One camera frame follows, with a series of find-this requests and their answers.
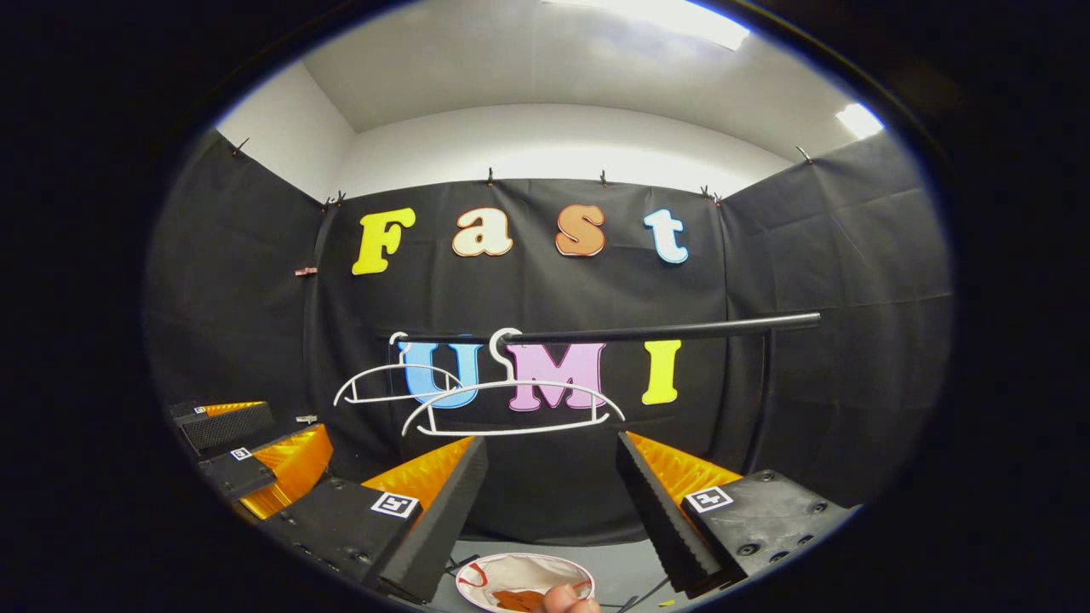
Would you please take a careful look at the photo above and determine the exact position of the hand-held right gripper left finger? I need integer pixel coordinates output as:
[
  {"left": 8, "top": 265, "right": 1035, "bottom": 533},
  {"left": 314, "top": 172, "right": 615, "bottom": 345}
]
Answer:
[{"left": 255, "top": 435, "right": 491, "bottom": 604}]

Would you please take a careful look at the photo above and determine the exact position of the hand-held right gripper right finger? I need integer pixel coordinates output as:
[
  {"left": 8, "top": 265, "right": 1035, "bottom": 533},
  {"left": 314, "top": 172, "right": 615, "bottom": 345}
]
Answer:
[{"left": 615, "top": 430, "right": 858, "bottom": 598}]

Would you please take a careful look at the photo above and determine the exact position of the white fabric laundry hamper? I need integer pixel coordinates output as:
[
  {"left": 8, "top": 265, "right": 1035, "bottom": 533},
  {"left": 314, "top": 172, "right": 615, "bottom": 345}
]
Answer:
[{"left": 455, "top": 552, "right": 596, "bottom": 613}]

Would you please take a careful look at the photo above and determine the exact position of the orange corduroy shirt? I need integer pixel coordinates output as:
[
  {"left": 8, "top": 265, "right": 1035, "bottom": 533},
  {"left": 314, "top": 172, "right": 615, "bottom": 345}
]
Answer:
[{"left": 491, "top": 581, "right": 590, "bottom": 613}]

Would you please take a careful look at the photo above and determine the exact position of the white plastic clothes hanger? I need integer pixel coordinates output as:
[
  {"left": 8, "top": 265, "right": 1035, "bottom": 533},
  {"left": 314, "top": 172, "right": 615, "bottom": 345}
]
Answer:
[
  {"left": 333, "top": 331, "right": 466, "bottom": 408},
  {"left": 400, "top": 327, "right": 628, "bottom": 438}
]

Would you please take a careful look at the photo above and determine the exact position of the black backdrop cloth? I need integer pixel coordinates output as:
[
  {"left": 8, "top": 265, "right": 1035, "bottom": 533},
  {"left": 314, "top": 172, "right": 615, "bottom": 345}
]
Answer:
[{"left": 145, "top": 128, "right": 953, "bottom": 546}]

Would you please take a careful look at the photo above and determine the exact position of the small ceiling light panel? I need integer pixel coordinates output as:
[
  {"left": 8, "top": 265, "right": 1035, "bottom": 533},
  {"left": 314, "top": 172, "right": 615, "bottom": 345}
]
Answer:
[{"left": 835, "top": 101, "right": 886, "bottom": 140}]

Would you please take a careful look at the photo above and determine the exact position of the black cable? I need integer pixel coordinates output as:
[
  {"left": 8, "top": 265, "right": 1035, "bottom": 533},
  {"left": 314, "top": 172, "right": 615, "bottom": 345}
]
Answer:
[{"left": 620, "top": 576, "right": 672, "bottom": 613}]

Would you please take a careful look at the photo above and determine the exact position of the black clothes rail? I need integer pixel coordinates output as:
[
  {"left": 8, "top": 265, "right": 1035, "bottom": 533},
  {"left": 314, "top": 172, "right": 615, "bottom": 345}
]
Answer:
[{"left": 395, "top": 311, "right": 823, "bottom": 452}]

